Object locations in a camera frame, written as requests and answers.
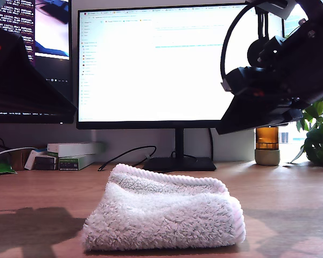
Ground green leafy houseplant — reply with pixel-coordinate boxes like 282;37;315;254
284;0;323;169

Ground white pink fluffy tea towel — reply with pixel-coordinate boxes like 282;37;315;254
80;162;247;253

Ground white cable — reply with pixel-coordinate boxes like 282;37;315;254
0;147;38;161

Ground small dark purple box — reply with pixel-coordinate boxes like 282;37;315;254
33;155;59;171

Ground black monitor power cable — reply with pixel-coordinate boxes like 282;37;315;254
208;128;217;162

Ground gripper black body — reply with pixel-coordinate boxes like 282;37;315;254
221;23;323;105

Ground flat white box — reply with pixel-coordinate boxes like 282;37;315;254
47;142;107;158

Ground black headphones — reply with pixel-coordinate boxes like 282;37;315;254
246;12;276;68

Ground large monitor with white screen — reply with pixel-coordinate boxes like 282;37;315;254
75;2;289;172

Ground black camera cable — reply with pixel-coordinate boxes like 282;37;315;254
219;2;257;84

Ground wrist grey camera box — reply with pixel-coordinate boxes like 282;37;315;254
246;0;297;20

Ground small white tilted box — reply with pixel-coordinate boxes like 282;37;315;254
24;149;49;171

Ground dark monitor with terminal windows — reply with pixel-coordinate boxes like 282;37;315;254
0;0;75;125

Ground small wooden block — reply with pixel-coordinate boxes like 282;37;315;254
10;149;34;171

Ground green and white box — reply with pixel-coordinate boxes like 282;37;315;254
58;155;97;172

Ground black USB cable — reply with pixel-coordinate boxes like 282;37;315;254
97;145;157;173

